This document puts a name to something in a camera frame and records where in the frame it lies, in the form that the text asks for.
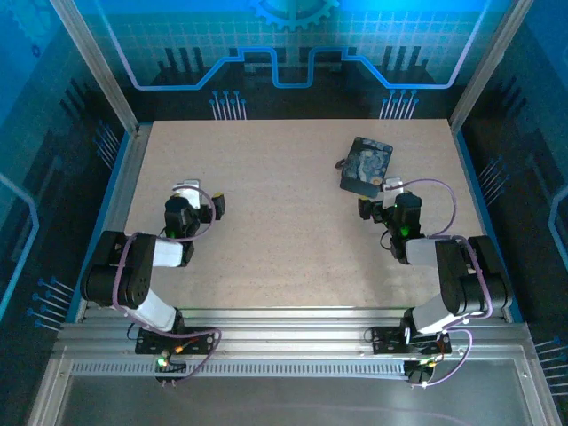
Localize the slotted grey cable duct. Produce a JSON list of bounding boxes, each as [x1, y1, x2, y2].
[[69, 359, 412, 380]]

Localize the grey metal tray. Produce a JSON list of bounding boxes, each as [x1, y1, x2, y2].
[[26, 345, 564, 426]]

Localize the aluminium side rail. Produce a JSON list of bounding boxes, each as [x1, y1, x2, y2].
[[73, 123, 154, 324]]

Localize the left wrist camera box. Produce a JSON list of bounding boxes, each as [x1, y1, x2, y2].
[[171, 178, 201, 210]]

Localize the black connector block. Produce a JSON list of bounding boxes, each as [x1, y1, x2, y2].
[[153, 348, 188, 389], [404, 358, 435, 389]]

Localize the starry night painted box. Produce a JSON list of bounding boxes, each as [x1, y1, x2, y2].
[[338, 136, 395, 200]]

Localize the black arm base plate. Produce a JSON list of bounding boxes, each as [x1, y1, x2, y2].
[[369, 325, 454, 357], [134, 326, 217, 357]]

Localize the aluminium frame post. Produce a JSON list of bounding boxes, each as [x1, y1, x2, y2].
[[447, 0, 534, 132], [47, 0, 142, 137]]

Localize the aluminium mounting rail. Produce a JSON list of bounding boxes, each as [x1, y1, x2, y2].
[[55, 306, 532, 362]]

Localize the blue table side strip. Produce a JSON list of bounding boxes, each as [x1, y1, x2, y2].
[[66, 130, 134, 323], [453, 128, 525, 324]]

